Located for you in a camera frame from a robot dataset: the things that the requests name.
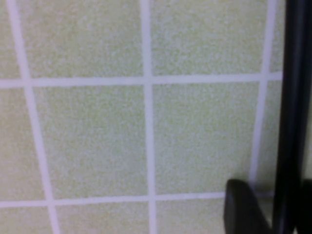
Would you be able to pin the black pen with silver tip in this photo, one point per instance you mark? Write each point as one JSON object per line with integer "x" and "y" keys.
{"x": 290, "y": 122}

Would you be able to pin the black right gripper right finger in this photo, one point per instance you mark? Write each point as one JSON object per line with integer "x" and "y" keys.
{"x": 306, "y": 209}

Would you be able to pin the green white-grid table mat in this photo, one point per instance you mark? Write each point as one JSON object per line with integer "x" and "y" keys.
{"x": 97, "y": 134}

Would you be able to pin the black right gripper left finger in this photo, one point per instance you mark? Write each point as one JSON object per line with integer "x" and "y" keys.
{"x": 241, "y": 209}

